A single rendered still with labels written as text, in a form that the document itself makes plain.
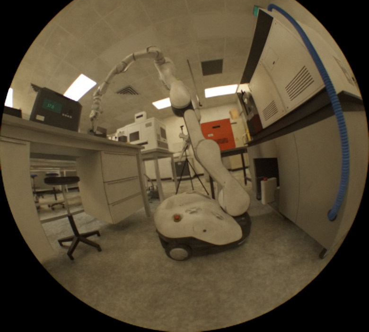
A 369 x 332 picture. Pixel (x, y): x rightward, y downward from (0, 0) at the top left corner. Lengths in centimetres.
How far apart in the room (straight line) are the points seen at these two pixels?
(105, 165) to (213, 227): 88
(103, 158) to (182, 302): 106
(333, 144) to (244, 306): 70
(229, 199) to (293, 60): 90
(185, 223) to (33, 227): 84
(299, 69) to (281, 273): 99
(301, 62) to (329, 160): 45
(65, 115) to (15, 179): 53
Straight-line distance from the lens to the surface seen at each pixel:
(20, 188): 79
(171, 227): 63
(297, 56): 73
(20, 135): 82
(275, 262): 80
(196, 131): 76
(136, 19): 228
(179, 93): 83
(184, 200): 97
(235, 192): 76
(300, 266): 80
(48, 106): 92
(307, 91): 70
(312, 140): 62
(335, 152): 56
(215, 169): 70
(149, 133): 190
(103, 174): 99
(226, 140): 157
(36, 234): 84
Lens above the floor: 63
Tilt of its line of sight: 8 degrees up
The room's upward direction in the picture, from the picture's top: 9 degrees counter-clockwise
